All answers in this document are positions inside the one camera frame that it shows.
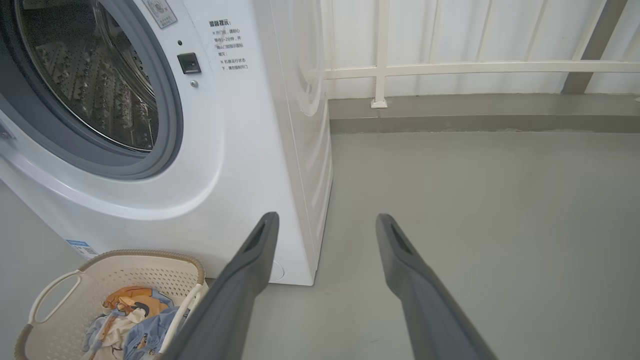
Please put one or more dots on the steel perforated washer drum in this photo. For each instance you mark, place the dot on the steel perforated washer drum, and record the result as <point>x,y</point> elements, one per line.
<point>90,85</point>

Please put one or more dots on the grey slanted post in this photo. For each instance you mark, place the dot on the grey slanted post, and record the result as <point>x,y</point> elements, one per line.
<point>595,45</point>

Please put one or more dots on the white front-load washing machine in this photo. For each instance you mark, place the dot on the white front-load washing machine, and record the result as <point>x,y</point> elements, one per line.
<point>240,150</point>

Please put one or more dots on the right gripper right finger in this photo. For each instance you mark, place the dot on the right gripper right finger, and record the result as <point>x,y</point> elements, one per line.
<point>425,305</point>

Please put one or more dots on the orange cream cartoon garment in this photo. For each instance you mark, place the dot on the orange cream cartoon garment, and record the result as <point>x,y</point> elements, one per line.
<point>132,300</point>

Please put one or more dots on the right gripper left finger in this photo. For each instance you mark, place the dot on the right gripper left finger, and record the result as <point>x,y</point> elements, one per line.
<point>235,300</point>

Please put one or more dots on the grey warning sticker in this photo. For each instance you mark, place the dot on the grey warning sticker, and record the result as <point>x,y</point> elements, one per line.
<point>160,12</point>

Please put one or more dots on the black door latch socket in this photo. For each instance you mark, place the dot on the black door latch socket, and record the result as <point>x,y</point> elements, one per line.
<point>189,63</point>

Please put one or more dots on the grey rubber door gasket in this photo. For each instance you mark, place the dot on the grey rubber door gasket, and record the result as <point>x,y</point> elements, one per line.
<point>169,115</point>

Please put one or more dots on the round white filter cover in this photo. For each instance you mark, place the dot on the round white filter cover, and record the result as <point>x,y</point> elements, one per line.
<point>278,272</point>

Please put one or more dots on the white metal railing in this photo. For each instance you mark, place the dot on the white metal railing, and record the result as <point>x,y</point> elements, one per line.
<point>450,68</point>

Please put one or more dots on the blue energy label sticker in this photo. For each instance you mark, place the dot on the blue energy label sticker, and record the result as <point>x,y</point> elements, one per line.
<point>82,248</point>

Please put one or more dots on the cream perforated laundry basket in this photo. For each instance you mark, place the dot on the cream perforated laundry basket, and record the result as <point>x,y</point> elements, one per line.
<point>65,320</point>

